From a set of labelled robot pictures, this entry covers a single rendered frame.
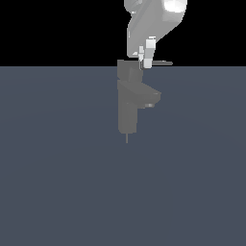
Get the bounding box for grey faucet handle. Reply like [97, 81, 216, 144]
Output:
[116, 59, 175, 84]

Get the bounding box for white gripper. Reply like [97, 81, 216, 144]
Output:
[126, 7, 185, 70]

